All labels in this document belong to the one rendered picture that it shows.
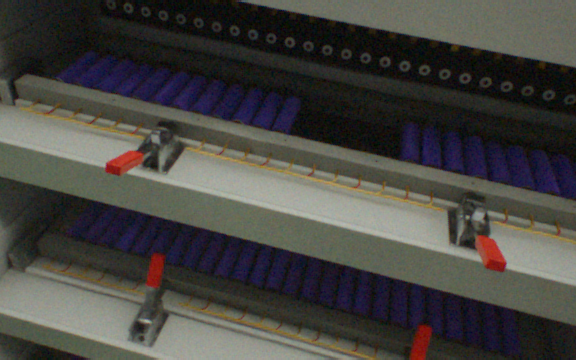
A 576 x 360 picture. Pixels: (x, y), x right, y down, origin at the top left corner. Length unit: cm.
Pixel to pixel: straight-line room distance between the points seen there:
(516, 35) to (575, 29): 3
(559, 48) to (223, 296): 38
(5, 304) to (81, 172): 20
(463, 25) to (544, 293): 22
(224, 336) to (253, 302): 5
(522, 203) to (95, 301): 43
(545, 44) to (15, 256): 53
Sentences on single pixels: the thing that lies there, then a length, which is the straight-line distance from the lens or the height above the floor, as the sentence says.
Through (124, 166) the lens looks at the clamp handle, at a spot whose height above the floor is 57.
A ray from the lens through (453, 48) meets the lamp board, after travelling 50.
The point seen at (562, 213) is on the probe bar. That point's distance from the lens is 44.
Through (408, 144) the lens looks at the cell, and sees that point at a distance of 45.
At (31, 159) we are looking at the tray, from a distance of 47.
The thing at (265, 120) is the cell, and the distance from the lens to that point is 44.
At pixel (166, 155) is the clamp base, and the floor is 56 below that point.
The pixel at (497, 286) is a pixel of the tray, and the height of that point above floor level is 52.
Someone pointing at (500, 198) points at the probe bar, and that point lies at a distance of 43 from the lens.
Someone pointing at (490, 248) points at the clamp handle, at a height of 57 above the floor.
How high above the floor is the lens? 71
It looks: 23 degrees down
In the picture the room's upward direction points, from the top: 11 degrees clockwise
